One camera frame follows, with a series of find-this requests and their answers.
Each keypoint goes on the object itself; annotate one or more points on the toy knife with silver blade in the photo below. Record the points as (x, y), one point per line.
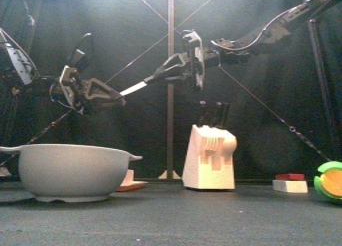
(133, 88)

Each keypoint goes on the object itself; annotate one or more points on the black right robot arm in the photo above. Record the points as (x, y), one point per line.
(275, 26)

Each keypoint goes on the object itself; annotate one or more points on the white wooden knife block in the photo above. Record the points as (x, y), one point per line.
(208, 160)

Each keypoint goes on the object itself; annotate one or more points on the white block on tray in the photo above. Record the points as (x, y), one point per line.
(128, 177)

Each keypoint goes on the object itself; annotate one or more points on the pink orange toy tray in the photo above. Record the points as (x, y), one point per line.
(131, 186)

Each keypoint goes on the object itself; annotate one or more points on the small red block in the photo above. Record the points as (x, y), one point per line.
(290, 177)

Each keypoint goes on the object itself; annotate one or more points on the small white block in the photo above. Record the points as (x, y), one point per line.
(290, 186)

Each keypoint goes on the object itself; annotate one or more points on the green and orange toy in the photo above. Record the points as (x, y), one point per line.
(330, 182)

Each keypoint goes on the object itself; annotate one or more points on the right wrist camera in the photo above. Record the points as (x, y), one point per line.
(191, 36)

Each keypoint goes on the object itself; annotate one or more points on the vertical metal frame post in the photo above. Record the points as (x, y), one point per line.
(170, 16)

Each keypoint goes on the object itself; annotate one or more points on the white frame foot bracket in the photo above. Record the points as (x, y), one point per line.
(170, 175)
(4, 171)

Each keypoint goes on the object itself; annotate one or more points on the black side frame post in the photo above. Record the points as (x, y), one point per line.
(321, 86)

